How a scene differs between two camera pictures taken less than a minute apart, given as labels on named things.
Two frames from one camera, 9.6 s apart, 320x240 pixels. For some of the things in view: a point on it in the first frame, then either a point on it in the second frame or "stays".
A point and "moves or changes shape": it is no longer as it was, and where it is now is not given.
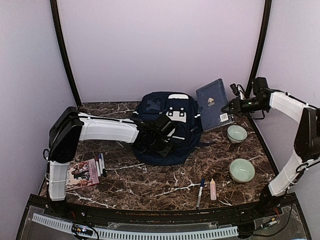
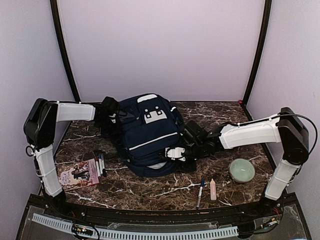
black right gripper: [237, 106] → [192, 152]
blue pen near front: [200, 194] stays
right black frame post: [260, 46] stays
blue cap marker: [100, 164] stays
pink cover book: [81, 173] stays
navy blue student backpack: [183, 109] moves or changes shape
